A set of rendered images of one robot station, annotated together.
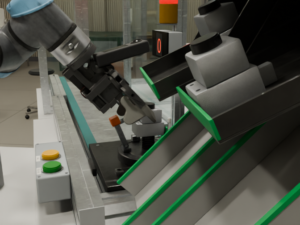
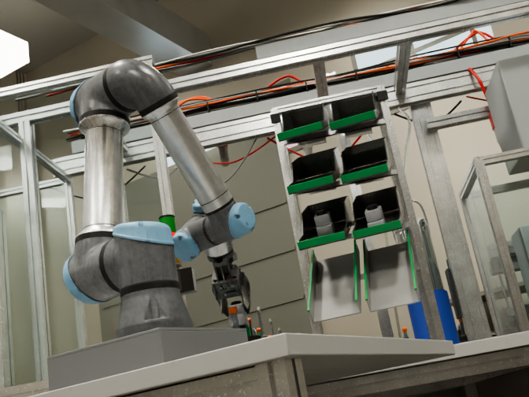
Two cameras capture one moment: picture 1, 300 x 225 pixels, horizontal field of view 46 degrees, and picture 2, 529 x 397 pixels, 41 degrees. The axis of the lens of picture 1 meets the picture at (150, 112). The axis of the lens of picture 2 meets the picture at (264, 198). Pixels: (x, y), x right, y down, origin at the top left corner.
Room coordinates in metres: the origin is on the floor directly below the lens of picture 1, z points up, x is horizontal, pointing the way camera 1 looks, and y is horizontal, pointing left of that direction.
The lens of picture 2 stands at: (-0.12, 1.77, 0.75)
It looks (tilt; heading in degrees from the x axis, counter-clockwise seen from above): 18 degrees up; 293
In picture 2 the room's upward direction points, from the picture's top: 10 degrees counter-clockwise
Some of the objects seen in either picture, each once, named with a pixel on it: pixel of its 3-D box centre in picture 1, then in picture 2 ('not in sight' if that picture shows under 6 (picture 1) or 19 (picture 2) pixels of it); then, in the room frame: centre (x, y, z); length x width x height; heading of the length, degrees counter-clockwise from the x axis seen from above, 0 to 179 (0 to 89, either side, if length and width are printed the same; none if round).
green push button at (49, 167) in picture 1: (52, 168); not in sight; (0.71, 0.21, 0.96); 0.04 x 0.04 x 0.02
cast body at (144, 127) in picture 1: (152, 118); (238, 315); (0.76, 0.00, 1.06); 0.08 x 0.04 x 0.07; 108
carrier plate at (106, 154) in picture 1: (147, 159); not in sight; (0.76, 0.00, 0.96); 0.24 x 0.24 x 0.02; 18
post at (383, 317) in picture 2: not in sight; (361, 216); (0.67, -1.17, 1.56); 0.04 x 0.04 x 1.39; 18
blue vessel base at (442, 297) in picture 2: not in sight; (434, 330); (0.43, -0.94, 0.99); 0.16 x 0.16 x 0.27
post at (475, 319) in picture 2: not in sight; (443, 199); (0.33, -1.28, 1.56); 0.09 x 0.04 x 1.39; 18
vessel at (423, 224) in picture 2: not in sight; (414, 246); (0.43, -0.94, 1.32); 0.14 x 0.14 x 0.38
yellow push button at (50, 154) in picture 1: (50, 156); not in sight; (0.77, 0.23, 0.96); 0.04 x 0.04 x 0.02
